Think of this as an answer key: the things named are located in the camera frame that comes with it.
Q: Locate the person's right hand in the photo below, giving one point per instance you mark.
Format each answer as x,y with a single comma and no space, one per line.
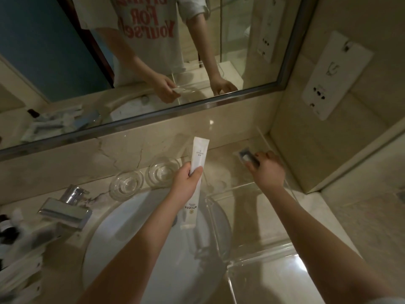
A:
267,170

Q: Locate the person's left hand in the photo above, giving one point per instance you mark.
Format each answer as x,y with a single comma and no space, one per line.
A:
185,189

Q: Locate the clear glass dish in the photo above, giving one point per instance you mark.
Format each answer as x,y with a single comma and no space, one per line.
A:
163,170
126,185

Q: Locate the clear acrylic tray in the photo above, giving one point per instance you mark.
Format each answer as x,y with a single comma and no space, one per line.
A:
227,177
272,281
253,224

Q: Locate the white toothpaste tube packet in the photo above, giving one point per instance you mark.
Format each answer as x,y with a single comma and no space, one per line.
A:
200,151

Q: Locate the pile of white amenity packets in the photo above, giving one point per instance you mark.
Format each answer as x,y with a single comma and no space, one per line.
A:
25,269

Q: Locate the person's left forearm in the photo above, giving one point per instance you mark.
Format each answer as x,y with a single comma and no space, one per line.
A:
136,265

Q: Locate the person's right forearm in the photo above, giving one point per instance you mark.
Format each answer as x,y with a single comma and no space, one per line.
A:
316,243

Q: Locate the white sink basin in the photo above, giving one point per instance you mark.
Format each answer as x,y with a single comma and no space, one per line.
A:
117,231

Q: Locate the chrome faucet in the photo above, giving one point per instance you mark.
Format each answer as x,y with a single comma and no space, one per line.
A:
68,207

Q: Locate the white wall socket panel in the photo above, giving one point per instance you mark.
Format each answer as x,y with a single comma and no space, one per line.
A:
335,75

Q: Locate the metal framed wall mirror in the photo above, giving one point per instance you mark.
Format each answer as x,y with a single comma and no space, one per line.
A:
47,44

